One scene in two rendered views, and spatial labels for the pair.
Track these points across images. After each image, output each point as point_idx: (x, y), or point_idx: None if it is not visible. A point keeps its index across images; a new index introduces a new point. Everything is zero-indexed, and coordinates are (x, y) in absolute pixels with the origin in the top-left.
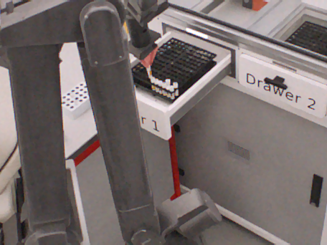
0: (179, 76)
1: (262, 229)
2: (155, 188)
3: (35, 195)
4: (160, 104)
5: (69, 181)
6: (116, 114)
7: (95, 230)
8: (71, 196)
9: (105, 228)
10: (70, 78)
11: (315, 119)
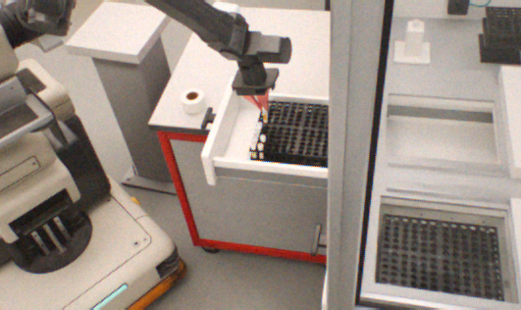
0: (281, 143)
1: None
2: (300, 232)
3: None
4: (210, 147)
5: (23, 125)
6: None
7: (211, 207)
8: (4, 134)
9: (223, 214)
10: (283, 73)
11: None
